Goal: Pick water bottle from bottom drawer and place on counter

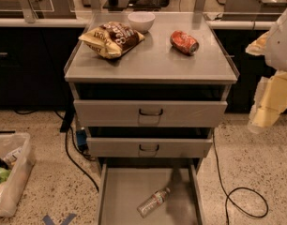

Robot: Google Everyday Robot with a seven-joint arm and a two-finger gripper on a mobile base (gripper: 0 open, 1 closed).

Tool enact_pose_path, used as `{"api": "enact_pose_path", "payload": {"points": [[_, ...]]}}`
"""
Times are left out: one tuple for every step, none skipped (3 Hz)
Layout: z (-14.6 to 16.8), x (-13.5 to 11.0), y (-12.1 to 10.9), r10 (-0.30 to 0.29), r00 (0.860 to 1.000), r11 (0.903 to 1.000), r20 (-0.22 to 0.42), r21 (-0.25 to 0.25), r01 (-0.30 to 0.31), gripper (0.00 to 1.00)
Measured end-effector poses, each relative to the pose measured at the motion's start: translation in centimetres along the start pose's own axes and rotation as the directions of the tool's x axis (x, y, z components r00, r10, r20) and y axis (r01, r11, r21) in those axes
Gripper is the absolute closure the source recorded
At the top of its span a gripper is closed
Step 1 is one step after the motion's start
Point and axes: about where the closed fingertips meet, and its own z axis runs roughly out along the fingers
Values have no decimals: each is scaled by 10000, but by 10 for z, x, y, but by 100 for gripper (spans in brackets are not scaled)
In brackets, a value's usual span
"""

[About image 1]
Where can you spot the blue power box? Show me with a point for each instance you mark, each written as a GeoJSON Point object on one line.
{"type": "Point", "coordinates": [81, 139]}

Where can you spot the crushed red soda can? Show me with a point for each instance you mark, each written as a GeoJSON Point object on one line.
{"type": "Point", "coordinates": [183, 42]}

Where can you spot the clear plastic water bottle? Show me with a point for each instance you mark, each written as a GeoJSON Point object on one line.
{"type": "Point", "coordinates": [153, 202]}

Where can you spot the top drawer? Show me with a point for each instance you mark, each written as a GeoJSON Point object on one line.
{"type": "Point", "coordinates": [153, 113]}

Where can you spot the bottom drawer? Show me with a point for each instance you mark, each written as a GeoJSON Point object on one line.
{"type": "Point", "coordinates": [123, 189]}

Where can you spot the drawer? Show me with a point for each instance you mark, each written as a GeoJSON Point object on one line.
{"type": "Point", "coordinates": [148, 148]}
{"type": "Point", "coordinates": [153, 113]}
{"type": "Point", "coordinates": [123, 189]}

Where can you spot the grey metal drawer cabinet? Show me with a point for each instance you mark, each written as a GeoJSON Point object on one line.
{"type": "Point", "coordinates": [155, 70]}

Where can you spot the clear plastic bin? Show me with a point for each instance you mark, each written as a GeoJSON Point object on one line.
{"type": "Point", "coordinates": [17, 152]}

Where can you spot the white bowl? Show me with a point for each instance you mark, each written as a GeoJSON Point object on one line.
{"type": "Point", "coordinates": [141, 21]}

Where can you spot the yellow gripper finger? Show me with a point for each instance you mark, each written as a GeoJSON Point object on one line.
{"type": "Point", "coordinates": [258, 46]}
{"type": "Point", "coordinates": [270, 101]}

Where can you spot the middle drawer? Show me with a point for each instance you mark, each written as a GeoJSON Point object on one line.
{"type": "Point", "coordinates": [148, 148]}

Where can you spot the yellow brown chip bag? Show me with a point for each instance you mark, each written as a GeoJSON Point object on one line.
{"type": "Point", "coordinates": [112, 39]}

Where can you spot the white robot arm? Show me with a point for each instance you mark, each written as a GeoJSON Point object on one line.
{"type": "Point", "coordinates": [275, 54]}

